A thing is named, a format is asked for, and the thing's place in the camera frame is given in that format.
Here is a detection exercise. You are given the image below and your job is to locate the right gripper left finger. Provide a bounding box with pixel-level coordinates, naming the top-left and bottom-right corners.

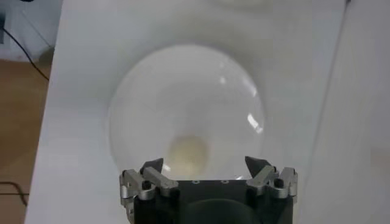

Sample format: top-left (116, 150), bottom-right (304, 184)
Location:
top-left (118, 159), bottom-right (180, 224)

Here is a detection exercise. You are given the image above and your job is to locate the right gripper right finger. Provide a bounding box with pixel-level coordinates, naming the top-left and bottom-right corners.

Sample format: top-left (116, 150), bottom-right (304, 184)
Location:
top-left (244, 155), bottom-right (299, 204)

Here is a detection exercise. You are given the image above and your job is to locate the white steamed baozi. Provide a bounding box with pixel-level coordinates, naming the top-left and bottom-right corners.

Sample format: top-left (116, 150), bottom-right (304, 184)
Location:
top-left (166, 135), bottom-right (211, 180)

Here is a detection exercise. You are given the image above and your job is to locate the white round plate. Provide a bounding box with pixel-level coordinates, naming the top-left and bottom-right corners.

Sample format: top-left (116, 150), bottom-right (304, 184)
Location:
top-left (107, 44), bottom-right (265, 183)

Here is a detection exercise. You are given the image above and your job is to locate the black floor cable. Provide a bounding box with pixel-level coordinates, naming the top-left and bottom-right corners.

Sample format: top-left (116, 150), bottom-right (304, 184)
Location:
top-left (0, 181), bottom-right (30, 208)
top-left (0, 27), bottom-right (50, 82)

